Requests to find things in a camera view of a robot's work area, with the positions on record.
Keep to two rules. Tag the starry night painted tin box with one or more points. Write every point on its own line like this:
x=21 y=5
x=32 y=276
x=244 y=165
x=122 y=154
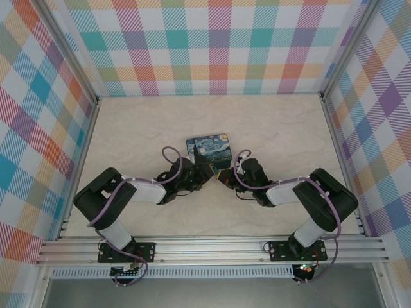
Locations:
x=210 y=150

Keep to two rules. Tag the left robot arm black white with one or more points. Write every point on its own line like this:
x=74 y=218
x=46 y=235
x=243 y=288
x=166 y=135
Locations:
x=96 y=199

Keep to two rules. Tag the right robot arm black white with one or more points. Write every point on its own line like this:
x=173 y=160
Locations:
x=327 y=199

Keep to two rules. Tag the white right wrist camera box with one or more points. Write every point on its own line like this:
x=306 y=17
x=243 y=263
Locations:
x=242 y=162

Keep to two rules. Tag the aluminium mounting rail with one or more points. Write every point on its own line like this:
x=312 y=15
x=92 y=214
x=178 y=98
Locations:
x=212 y=248

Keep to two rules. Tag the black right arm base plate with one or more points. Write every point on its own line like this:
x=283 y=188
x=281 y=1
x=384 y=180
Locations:
x=279 y=251

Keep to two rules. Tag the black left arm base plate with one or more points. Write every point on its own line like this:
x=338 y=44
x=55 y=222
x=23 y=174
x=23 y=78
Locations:
x=144 y=251

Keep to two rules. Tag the aluminium side rail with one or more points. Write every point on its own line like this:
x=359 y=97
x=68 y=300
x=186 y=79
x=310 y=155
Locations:
x=342 y=154
x=82 y=160

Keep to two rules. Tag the aluminium frame post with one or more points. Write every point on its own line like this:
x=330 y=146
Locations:
x=69 y=49
x=348 y=48

